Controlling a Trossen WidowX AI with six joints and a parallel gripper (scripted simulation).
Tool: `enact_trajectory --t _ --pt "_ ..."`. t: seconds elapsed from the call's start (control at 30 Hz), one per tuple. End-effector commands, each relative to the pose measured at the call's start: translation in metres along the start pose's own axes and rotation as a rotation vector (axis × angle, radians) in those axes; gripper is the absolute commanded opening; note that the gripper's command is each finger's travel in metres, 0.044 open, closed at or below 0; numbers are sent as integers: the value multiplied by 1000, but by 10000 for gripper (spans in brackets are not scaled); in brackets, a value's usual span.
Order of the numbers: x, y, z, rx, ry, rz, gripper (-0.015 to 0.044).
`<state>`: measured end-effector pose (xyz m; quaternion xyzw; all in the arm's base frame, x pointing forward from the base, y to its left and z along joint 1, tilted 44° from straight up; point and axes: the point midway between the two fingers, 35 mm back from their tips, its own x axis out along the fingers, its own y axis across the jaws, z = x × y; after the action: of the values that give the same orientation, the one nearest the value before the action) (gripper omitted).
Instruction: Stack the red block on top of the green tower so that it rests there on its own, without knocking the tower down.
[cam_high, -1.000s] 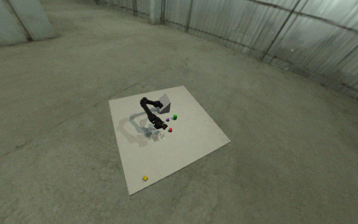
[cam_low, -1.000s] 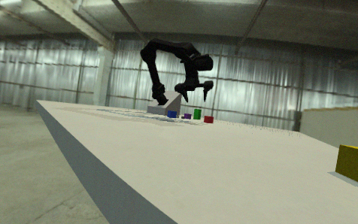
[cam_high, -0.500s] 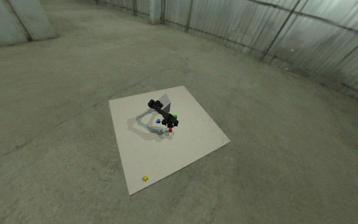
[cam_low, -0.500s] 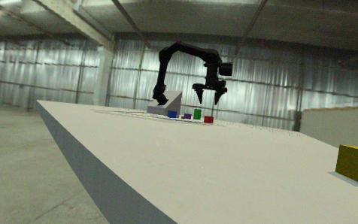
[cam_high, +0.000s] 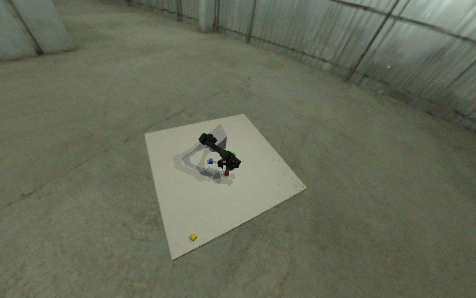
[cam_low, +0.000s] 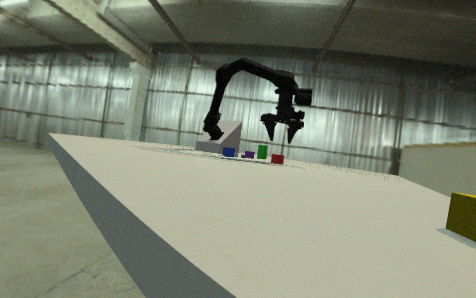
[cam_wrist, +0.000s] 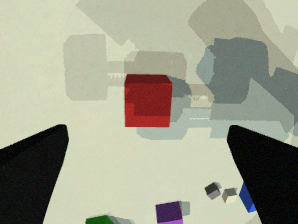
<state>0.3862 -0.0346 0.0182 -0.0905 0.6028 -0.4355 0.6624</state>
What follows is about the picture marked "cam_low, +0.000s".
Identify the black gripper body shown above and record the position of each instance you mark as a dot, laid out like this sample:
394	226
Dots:
269	117

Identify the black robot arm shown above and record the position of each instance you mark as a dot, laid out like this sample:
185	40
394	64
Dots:
283	80

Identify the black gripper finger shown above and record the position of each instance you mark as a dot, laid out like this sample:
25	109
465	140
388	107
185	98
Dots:
291	132
270	126

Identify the purple cube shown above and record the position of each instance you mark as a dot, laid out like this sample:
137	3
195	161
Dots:
249	154

